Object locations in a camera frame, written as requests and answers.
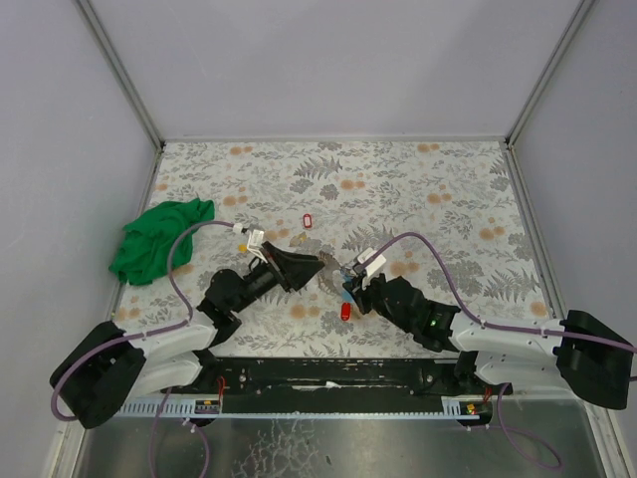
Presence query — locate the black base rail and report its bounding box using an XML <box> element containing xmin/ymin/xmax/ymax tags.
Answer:
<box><xmin>173</xmin><ymin>357</ymin><xmax>489</xmax><ymax>415</ymax></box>

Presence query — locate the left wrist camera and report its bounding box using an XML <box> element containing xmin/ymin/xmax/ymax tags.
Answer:
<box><xmin>246</xmin><ymin>229</ymin><xmax>265</xmax><ymax>252</ymax></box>

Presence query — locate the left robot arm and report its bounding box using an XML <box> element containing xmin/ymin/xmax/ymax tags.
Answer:
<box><xmin>50</xmin><ymin>242</ymin><xmax>324</xmax><ymax>429</ymax></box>

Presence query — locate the green cloth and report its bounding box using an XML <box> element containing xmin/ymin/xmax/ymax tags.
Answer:
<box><xmin>108</xmin><ymin>198</ymin><xmax>215</xmax><ymax>286</ymax></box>

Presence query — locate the white cable duct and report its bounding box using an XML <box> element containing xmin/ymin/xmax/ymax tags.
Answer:
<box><xmin>116</xmin><ymin>395</ymin><xmax>221</xmax><ymax>418</ymax></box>

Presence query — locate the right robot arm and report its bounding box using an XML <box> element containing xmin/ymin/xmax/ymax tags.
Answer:
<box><xmin>343</xmin><ymin>275</ymin><xmax>636</xmax><ymax>410</ymax></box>

